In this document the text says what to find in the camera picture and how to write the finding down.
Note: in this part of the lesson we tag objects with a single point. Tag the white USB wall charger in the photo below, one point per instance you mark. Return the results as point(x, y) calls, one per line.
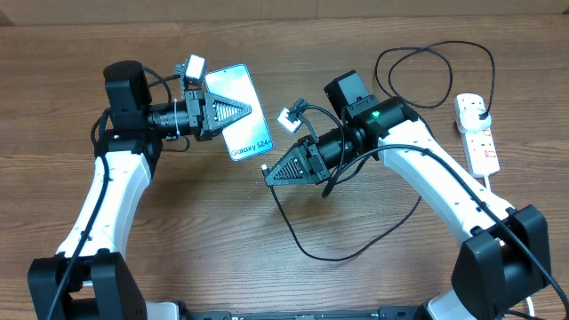
point(470, 121)

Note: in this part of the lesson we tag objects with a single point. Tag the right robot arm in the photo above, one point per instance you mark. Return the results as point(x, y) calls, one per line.
point(504, 251)

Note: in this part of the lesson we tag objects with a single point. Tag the Samsung Galaxy smartphone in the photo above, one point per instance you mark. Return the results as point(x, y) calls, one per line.
point(248, 134)

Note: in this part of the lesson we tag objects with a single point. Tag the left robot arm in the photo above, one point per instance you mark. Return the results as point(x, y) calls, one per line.
point(87, 278)

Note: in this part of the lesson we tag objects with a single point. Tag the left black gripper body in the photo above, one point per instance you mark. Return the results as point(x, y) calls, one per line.
point(195, 101)

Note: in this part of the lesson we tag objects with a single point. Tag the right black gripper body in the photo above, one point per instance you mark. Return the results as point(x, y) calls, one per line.
point(322, 172)

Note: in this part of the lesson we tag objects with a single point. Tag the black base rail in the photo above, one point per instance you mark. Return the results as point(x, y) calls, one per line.
point(306, 314)

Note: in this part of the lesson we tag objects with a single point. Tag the white power strip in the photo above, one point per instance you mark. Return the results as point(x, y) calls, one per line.
point(479, 147)

